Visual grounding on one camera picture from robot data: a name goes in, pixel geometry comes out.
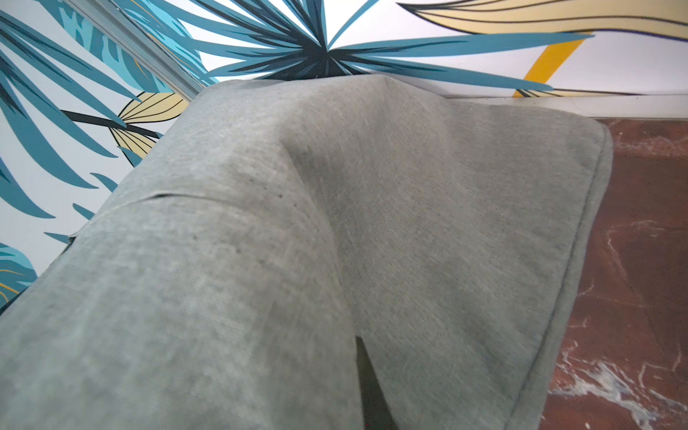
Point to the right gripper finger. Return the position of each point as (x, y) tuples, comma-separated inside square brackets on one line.
[(376, 412)]

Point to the left aluminium frame post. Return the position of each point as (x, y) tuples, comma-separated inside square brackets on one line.
[(118, 25)]

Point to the grey laptop bag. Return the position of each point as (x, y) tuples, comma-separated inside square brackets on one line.
[(224, 282)]

